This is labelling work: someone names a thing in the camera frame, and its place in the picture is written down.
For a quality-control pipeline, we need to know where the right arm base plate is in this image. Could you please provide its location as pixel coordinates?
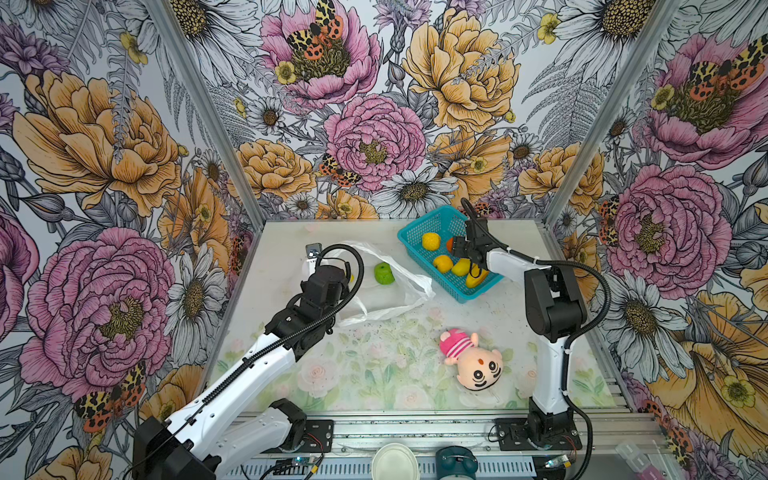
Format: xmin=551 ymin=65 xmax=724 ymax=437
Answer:
xmin=491 ymin=418 xmax=582 ymax=452

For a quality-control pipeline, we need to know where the yellow toy banana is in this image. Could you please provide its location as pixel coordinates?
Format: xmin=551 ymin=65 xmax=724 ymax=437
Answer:
xmin=465 ymin=267 xmax=489 ymax=289

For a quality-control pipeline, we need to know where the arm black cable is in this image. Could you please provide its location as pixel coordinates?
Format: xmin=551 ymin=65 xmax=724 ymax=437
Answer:
xmin=460 ymin=197 xmax=612 ymax=480
xmin=122 ymin=242 xmax=366 ymax=475

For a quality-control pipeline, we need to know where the translucent white plastic bag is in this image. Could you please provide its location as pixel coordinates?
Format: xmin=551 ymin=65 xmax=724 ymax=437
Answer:
xmin=302 ymin=241 xmax=435 ymax=327

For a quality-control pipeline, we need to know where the teal plastic basket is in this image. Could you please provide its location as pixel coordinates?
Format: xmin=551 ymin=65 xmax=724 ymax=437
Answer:
xmin=397 ymin=205 xmax=501 ymax=304

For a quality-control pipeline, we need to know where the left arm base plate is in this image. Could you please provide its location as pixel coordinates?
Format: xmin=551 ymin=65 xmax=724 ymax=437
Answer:
xmin=265 ymin=419 xmax=335 ymax=454

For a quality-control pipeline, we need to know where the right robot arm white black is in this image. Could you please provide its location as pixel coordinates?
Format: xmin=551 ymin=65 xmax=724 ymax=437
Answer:
xmin=449 ymin=215 xmax=587 ymax=447

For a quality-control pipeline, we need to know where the pink clear plastic object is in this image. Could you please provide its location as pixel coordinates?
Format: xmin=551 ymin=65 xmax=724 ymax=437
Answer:
xmin=615 ymin=442 xmax=665 ymax=480

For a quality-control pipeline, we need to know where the white round cup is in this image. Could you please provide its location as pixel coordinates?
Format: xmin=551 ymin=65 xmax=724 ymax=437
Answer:
xmin=371 ymin=443 xmax=421 ymax=480

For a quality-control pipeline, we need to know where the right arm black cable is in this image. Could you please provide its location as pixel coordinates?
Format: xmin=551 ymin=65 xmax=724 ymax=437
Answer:
xmin=460 ymin=197 xmax=612 ymax=480

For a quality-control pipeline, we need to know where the dark green round container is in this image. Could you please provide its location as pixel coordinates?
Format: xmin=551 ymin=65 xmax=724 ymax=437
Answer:
xmin=435 ymin=446 xmax=479 ymax=480

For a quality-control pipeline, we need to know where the green toy fruit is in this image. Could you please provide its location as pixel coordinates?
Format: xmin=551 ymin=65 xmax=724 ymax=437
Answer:
xmin=374 ymin=262 xmax=395 ymax=285

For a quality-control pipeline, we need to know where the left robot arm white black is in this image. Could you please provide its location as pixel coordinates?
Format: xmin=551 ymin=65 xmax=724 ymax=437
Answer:
xmin=123 ymin=244 xmax=364 ymax=479

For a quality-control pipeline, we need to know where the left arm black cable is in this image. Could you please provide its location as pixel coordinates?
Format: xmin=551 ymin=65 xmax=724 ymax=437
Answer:
xmin=122 ymin=242 xmax=366 ymax=475

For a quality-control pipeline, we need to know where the yellow toy lemon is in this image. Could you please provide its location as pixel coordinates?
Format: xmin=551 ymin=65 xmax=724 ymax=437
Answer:
xmin=421 ymin=232 xmax=441 ymax=252

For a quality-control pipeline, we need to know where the plush doll pink hat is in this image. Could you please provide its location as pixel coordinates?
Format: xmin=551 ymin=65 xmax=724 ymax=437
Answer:
xmin=439 ymin=328 xmax=504 ymax=392

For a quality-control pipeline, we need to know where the yellow toy mango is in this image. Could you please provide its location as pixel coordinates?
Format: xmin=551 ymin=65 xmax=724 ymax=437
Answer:
xmin=451 ymin=258 xmax=471 ymax=277

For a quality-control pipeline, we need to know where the yellow toy fruit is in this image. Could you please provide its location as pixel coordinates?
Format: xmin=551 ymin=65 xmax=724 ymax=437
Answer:
xmin=433 ymin=255 xmax=454 ymax=274

